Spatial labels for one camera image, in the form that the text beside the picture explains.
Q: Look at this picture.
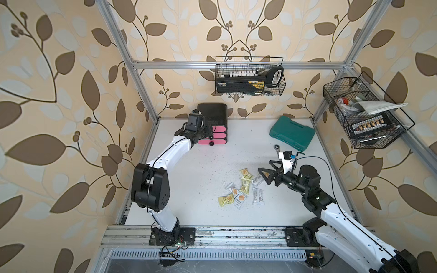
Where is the black yellow tool box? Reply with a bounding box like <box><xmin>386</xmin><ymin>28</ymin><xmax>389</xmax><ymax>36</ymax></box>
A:
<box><xmin>215</xmin><ymin>76</ymin><xmax>266</xmax><ymax>94</ymax></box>

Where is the socket set in basket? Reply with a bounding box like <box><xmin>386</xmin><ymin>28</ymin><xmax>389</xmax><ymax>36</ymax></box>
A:
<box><xmin>346</xmin><ymin>114</ymin><xmax>396</xmax><ymax>138</ymax></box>

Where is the silver ratchet wrench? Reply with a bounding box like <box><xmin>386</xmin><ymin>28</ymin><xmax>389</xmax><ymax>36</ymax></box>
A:
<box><xmin>274</xmin><ymin>144</ymin><xmax>281</xmax><ymax>153</ymax></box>

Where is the pink bottom drawer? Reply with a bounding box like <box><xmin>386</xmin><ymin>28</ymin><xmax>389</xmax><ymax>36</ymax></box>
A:
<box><xmin>198</xmin><ymin>139</ymin><xmax>227</xmax><ymax>146</ymax></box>

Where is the pink drawer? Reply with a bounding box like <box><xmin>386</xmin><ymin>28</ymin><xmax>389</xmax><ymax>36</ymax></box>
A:
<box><xmin>198</xmin><ymin>139</ymin><xmax>227</xmax><ymax>146</ymax></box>
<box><xmin>212</xmin><ymin>126</ymin><xmax>227</xmax><ymax>133</ymax></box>
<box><xmin>213</xmin><ymin>132</ymin><xmax>227</xmax><ymax>139</ymax></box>

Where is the back wire basket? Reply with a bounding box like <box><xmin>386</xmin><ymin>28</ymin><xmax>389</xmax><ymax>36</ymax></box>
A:
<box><xmin>215</xmin><ymin>55</ymin><xmax>286</xmax><ymax>97</ymax></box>

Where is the white paper in basket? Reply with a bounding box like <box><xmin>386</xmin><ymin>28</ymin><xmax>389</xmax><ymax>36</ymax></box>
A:
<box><xmin>352</xmin><ymin>101</ymin><xmax>408</xmax><ymax>115</ymax></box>

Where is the yellow cookie packet top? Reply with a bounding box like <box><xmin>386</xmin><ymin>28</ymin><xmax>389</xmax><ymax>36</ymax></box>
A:
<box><xmin>240</xmin><ymin>168</ymin><xmax>253</xmax><ymax>180</ymax></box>

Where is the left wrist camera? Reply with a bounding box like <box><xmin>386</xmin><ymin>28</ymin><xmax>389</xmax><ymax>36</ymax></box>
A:
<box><xmin>188</xmin><ymin>112</ymin><xmax>204</xmax><ymax>128</ymax></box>

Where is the pink top drawer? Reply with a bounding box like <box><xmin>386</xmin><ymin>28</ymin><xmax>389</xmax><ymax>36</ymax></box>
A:
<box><xmin>212</xmin><ymin>126</ymin><xmax>227</xmax><ymax>133</ymax></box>

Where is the wire basket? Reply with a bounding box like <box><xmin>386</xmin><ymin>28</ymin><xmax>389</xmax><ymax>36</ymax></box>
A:
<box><xmin>215</xmin><ymin>55</ymin><xmax>286</xmax><ymax>97</ymax></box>
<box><xmin>323</xmin><ymin>72</ymin><xmax>415</xmax><ymax>150</ymax></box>

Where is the white cookie packet centre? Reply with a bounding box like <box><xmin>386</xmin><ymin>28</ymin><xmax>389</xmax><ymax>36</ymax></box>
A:
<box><xmin>226</xmin><ymin>183</ymin><xmax>240</xmax><ymax>198</ymax></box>

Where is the black drawer cabinet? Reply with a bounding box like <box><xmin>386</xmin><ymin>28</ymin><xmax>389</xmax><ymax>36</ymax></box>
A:
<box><xmin>197</xmin><ymin>103</ymin><xmax>228</xmax><ymax>134</ymax></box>

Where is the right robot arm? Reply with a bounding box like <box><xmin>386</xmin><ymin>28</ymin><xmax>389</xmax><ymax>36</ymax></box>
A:
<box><xmin>258</xmin><ymin>160</ymin><xmax>419</xmax><ymax>273</ymax></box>

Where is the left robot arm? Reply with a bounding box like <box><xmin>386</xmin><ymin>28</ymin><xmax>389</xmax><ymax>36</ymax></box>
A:
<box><xmin>130</xmin><ymin>110</ymin><xmax>213</xmax><ymax>233</ymax></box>

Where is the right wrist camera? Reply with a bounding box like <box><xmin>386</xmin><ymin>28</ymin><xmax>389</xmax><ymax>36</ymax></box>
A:
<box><xmin>278</xmin><ymin>151</ymin><xmax>297</xmax><ymax>174</ymax></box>

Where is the right wire basket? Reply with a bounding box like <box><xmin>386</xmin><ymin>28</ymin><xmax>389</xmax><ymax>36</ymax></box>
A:
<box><xmin>323</xmin><ymin>72</ymin><xmax>415</xmax><ymax>150</ymax></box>

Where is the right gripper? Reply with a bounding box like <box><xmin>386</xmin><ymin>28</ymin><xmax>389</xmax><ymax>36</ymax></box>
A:
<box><xmin>259</xmin><ymin>160</ymin><xmax>308</xmax><ymax>196</ymax></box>

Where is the white cookie packet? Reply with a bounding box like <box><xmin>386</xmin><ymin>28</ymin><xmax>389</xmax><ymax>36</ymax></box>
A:
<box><xmin>252</xmin><ymin>174</ymin><xmax>265</xmax><ymax>188</ymax></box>
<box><xmin>233</xmin><ymin>191</ymin><xmax>246</xmax><ymax>209</ymax></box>
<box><xmin>226</xmin><ymin>183</ymin><xmax>240</xmax><ymax>198</ymax></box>
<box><xmin>252</xmin><ymin>188</ymin><xmax>265</xmax><ymax>205</ymax></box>

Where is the green plastic tool case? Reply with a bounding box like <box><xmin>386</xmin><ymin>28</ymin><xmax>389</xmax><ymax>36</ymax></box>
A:
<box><xmin>269</xmin><ymin>116</ymin><xmax>315</xmax><ymax>152</ymax></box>

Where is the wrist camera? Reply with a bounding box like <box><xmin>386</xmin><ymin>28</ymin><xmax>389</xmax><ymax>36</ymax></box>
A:
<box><xmin>188</xmin><ymin>112</ymin><xmax>204</xmax><ymax>128</ymax></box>
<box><xmin>278</xmin><ymin>151</ymin><xmax>297</xmax><ymax>174</ymax></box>

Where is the white cookie packet lower right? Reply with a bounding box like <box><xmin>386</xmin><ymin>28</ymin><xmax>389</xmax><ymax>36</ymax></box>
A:
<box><xmin>252</xmin><ymin>188</ymin><xmax>265</xmax><ymax>205</ymax></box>

